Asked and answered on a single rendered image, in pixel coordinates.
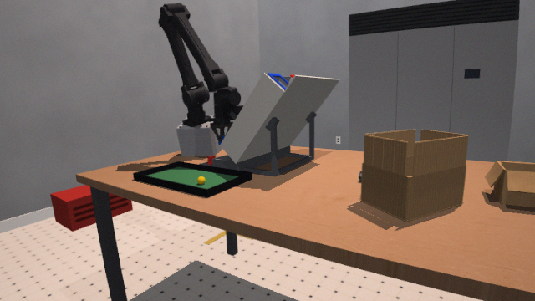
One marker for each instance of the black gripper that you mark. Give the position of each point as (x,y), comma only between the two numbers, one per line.
(222,123)

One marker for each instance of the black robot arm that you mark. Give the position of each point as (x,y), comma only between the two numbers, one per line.
(175,14)

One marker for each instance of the red plug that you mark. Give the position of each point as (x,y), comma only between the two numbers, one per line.
(209,159)

